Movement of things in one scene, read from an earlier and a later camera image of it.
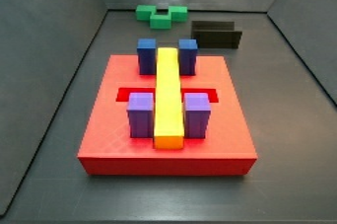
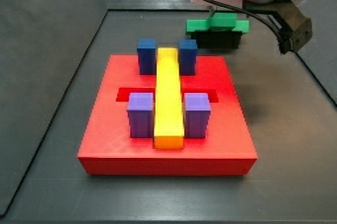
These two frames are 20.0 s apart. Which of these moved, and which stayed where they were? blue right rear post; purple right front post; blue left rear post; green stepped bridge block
Moved: green stepped bridge block
Stayed: blue right rear post; blue left rear post; purple right front post
